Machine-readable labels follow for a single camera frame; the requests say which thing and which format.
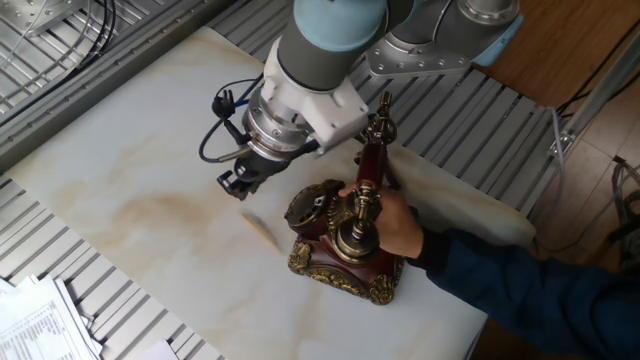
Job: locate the silver robot mounting plate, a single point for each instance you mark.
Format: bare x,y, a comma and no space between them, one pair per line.
415,57

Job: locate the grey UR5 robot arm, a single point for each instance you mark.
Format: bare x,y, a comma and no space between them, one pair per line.
325,60

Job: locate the blank white paper sheet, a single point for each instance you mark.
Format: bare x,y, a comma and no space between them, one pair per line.
160,351

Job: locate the red brass rotary phone base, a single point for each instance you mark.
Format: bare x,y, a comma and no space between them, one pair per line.
340,270

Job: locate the thin wooden stick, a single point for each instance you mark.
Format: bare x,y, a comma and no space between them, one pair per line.
260,227

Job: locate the forearm in dark blue sleeve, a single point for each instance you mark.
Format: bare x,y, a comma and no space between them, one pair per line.
540,290

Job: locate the silver perforated metal plate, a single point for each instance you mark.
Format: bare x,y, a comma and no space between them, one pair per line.
35,15

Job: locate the stack of printed papers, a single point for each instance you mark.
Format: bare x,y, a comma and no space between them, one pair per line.
40,325

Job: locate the aluminium frame beam with bracket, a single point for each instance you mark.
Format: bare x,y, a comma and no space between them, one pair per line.
595,95

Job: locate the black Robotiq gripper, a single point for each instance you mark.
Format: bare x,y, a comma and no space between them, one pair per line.
260,167

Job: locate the person's bare hand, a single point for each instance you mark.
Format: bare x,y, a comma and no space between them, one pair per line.
400,225

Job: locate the brass and red phone handset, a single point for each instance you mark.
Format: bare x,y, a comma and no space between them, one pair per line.
372,160

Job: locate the white marble pattern board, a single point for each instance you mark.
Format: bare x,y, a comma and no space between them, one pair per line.
150,200

